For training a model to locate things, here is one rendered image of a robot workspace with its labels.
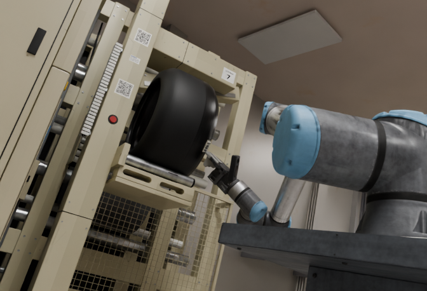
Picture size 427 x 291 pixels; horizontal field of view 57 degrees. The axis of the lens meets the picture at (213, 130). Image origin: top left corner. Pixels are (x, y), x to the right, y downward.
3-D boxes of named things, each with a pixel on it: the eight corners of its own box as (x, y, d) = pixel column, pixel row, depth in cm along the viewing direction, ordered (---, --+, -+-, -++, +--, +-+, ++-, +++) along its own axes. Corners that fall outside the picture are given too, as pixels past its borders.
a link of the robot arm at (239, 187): (244, 187, 167) (252, 186, 176) (237, 178, 169) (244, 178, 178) (230, 202, 169) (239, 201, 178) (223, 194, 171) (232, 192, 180)
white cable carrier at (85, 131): (80, 133, 171) (116, 41, 188) (78, 135, 175) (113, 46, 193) (90, 136, 173) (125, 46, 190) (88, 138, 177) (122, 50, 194)
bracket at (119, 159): (117, 163, 163) (125, 142, 167) (95, 175, 197) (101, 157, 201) (125, 166, 165) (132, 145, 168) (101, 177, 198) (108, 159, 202)
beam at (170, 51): (147, 44, 224) (154, 22, 229) (133, 60, 245) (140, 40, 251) (236, 89, 247) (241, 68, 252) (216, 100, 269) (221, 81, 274)
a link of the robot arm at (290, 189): (337, 108, 143) (286, 221, 187) (302, 101, 143) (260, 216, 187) (340, 128, 134) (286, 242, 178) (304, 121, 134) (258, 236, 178)
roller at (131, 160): (119, 162, 172) (122, 160, 168) (122, 154, 174) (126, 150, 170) (189, 189, 185) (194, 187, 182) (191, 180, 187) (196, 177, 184)
